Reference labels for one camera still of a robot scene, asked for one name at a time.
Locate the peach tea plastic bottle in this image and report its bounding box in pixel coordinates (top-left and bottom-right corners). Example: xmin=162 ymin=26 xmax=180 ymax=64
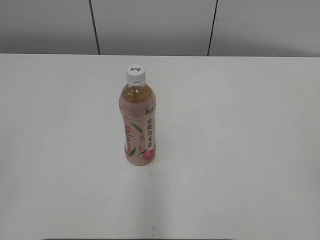
xmin=119 ymin=80 xmax=156 ymax=167

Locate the white bottle cap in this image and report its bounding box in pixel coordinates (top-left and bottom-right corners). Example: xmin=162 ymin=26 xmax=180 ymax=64
xmin=126 ymin=64 xmax=146 ymax=83

